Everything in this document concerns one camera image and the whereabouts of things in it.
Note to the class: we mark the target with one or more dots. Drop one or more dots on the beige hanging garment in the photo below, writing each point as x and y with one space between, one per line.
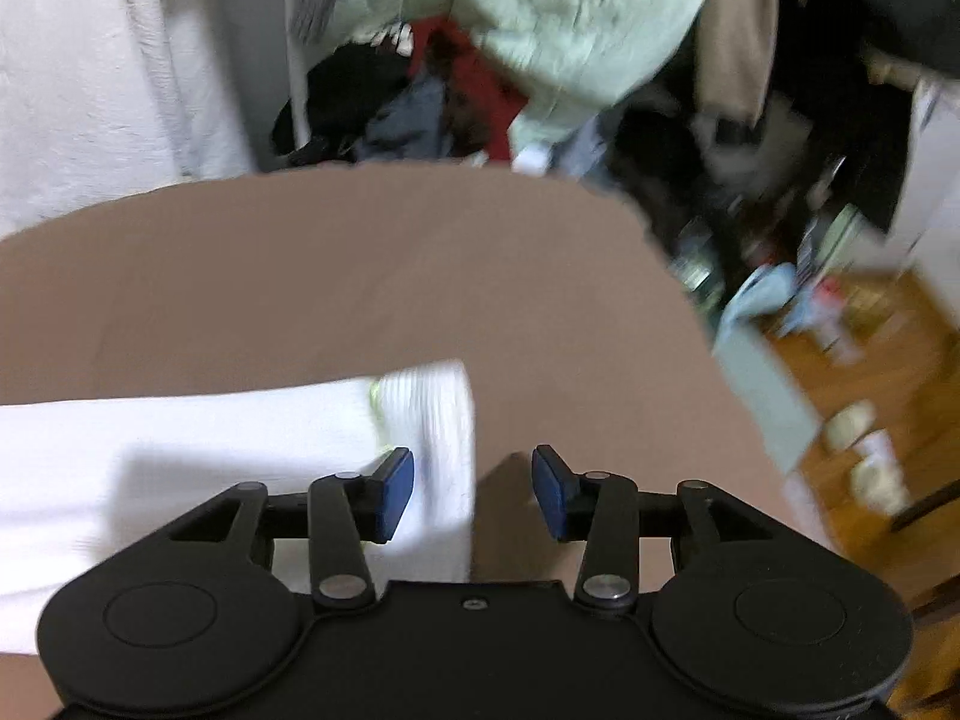
739 37

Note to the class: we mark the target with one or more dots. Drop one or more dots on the white cabinet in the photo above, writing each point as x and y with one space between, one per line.
934 165

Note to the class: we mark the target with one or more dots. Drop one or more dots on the red garment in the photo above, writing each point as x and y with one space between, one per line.
484 94

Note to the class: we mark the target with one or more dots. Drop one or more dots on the black furniture leg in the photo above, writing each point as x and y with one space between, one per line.
930 506

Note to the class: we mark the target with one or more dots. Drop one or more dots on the black garment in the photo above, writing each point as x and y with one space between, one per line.
345 86

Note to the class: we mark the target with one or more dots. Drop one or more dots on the dark clutter pile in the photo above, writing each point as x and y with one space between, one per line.
675 165

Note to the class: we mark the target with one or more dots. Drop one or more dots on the white rack pole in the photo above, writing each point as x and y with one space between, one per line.
298 82

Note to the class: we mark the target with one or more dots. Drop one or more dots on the grey-blue garment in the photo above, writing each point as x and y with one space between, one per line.
409 118

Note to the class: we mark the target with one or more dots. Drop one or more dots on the white curtain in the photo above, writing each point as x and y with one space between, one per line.
210 52

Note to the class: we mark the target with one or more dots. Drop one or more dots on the white knit garment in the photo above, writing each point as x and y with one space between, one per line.
187 427

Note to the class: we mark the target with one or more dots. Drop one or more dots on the light green jacket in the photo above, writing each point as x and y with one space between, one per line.
570 15

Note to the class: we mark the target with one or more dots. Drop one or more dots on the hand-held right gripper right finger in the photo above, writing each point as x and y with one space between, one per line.
549 496

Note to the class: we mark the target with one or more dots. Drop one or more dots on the beige slipper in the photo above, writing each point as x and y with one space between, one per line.
881 486
851 424

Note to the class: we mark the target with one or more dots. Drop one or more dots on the light blue cloth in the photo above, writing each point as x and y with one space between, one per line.
754 300

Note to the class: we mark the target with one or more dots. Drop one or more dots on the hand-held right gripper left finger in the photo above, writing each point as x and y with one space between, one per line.
394 496

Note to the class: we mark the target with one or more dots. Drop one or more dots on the white plastic bottle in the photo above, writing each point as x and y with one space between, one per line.
836 319

